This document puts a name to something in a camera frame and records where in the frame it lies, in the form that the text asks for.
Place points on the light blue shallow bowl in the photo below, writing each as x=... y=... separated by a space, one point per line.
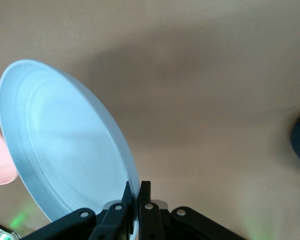
x=65 y=140

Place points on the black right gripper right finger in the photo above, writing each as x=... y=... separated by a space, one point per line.
x=150 y=222

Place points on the pink bowl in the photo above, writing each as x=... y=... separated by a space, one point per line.
x=0 y=160

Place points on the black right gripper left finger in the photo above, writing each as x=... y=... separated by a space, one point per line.
x=110 y=220

